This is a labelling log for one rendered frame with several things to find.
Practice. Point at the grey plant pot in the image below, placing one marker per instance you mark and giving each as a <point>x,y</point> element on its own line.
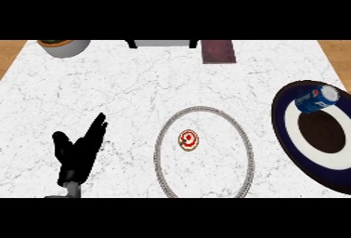
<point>65,47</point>

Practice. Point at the round dark blue placemat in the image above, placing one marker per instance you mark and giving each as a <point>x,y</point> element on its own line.
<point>321,136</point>

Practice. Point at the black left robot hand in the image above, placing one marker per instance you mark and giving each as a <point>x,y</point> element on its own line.
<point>77,156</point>

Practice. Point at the grey appliance with black legs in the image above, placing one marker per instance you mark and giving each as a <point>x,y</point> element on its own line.
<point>163,43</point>

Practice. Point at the dark maroon book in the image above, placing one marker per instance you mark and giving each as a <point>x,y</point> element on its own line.
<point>219,51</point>

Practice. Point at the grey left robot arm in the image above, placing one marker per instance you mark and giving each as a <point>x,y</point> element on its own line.
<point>71,190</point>

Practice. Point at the white marble plate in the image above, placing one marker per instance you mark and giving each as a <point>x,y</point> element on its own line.
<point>188,140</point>

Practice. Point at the blue soda can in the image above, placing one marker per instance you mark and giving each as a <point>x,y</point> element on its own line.
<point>316,99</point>

